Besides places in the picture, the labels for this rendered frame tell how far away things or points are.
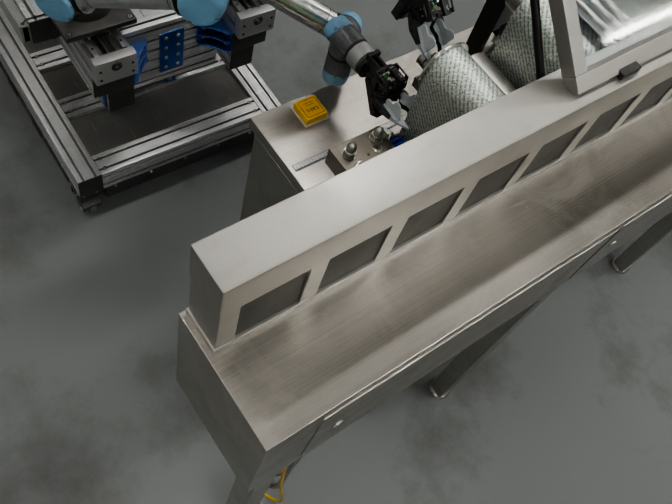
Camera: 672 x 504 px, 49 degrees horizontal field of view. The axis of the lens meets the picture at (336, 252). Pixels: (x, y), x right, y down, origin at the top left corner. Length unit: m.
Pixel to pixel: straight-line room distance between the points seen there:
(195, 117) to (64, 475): 1.37
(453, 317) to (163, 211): 1.87
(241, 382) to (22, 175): 2.07
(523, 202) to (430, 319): 0.32
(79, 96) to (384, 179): 2.04
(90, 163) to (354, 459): 1.40
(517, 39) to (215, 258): 1.15
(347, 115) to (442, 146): 1.02
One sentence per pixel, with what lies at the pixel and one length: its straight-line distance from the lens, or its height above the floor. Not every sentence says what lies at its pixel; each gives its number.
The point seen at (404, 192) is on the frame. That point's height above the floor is 1.65.
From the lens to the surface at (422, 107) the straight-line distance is 1.85.
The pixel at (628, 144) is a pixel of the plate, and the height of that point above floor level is 1.44.
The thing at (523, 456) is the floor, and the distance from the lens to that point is 2.85.
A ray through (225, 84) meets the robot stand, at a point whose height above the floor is 0.21.
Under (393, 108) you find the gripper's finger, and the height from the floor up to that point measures 1.12.
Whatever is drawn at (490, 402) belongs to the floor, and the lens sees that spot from 2.86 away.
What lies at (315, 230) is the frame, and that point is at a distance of 1.00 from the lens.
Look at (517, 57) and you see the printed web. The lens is 1.92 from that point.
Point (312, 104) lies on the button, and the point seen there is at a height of 0.92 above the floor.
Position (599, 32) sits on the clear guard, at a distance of 1.36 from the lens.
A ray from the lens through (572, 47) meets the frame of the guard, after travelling 1.29.
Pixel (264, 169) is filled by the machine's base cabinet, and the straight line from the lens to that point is 2.12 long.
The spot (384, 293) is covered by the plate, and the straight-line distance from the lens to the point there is 1.22.
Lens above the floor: 2.50
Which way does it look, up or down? 59 degrees down
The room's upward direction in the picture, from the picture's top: 22 degrees clockwise
